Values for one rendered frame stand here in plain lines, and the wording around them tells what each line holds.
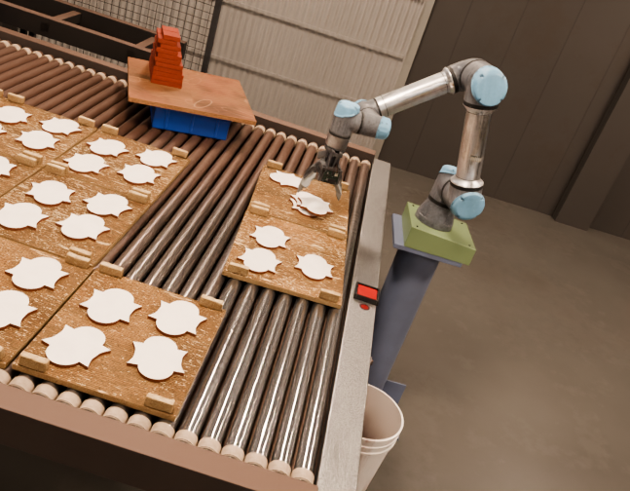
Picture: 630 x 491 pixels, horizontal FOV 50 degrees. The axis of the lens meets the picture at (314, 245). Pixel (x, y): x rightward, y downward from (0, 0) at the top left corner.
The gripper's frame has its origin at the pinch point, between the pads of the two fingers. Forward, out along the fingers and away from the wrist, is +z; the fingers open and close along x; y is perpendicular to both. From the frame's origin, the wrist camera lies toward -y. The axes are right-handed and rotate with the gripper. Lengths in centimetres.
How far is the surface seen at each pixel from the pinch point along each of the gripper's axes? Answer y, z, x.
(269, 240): 28.1, 5.2, -18.7
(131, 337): 83, 6, -56
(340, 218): 1.9, 6.2, 10.1
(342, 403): 94, 8, -6
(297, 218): 8.2, 6.2, -6.7
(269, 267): 44.1, 5.2, -20.2
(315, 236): 18.4, 6.2, -2.0
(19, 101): -40, 5, -106
